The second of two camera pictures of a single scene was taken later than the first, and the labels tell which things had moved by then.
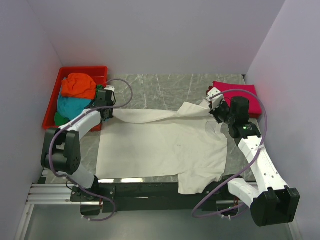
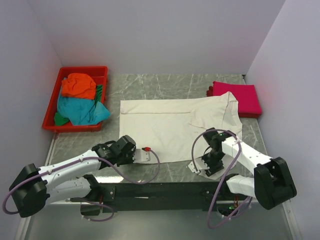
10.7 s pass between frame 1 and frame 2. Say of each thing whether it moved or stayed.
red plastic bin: stayed
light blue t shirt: stayed
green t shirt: stayed
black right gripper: moved
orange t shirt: stayed
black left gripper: moved
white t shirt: moved
